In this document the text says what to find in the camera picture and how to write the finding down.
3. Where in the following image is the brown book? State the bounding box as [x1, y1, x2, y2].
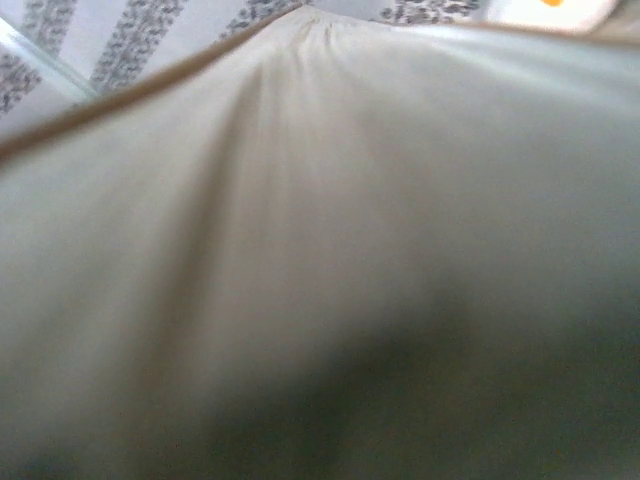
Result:
[0, 2, 640, 480]

